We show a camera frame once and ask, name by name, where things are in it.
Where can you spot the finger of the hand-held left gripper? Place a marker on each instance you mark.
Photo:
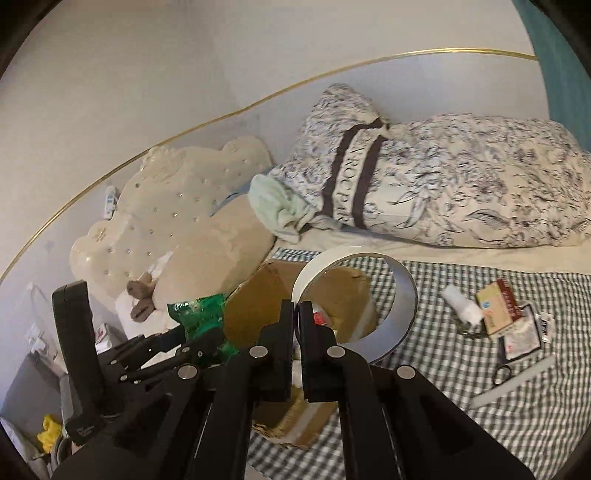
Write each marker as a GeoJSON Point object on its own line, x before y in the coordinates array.
{"type": "Point", "coordinates": [147, 345]}
{"type": "Point", "coordinates": [184, 357]}

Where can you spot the brown cream medicine box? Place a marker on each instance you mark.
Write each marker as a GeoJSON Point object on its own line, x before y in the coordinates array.
{"type": "Point", "coordinates": [496, 307]}

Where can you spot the white tape roll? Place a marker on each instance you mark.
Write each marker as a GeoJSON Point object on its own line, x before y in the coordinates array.
{"type": "Point", "coordinates": [408, 304]}

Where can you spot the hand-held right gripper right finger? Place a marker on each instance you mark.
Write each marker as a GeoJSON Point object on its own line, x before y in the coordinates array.
{"type": "Point", "coordinates": [314, 360]}

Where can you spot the floral print duvet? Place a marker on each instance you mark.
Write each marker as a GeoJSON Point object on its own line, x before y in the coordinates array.
{"type": "Point", "coordinates": [461, 184]}

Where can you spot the brown cardboard box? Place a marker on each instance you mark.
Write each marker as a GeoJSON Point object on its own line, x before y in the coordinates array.
{"type": "Point", "coordinates": [258, 300]}

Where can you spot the black scissors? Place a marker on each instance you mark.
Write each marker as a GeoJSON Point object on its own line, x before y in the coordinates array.
{"type": "Point", "coordinates": [500, 348]}

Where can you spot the brown plush toy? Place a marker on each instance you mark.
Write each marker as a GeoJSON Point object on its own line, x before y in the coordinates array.
{"type": "Point", "coordinates": [141, 307]}

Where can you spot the beige pillow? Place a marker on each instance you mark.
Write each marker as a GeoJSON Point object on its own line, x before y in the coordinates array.
{"type": "Point", "coordinates": [217, 244]}

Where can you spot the mint green cloth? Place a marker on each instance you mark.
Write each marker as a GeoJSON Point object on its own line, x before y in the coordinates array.
{"type": "Point", "coordinates": [277, 203]}

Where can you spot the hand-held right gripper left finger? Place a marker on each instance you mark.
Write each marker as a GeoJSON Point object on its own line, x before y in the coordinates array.
{"type": "Point", "coordinates": [277, 350]}

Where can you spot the yellow crumpled bag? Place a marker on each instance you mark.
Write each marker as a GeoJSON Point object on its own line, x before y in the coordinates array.
{"type": "Point", "coordinates": [48, 434]}

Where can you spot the green snack packet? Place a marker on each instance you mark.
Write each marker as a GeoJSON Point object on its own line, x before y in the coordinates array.
{"type": "Point", "coordinates": [198, 314]}

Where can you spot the small white blue bottle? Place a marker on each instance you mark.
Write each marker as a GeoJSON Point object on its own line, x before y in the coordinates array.
{"type": "Point", "coordinates": [111, 201]}

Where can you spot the cream tufted headboard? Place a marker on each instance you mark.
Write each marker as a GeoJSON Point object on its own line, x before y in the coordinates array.
{"type": "Point", "coordinates": [175, 198]}

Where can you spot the white plastic stick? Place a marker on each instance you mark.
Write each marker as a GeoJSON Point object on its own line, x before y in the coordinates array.
{"type": "Point", "coordinates": [512, 381]}

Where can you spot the white plastic bottle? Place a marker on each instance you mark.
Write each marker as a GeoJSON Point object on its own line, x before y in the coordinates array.
{"type": "Point", "coordinates": [461, 307]}

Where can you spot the teal curtain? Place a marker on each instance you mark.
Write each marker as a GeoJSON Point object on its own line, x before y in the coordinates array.
{"type": "Point", "coordinates": [558, 69]}

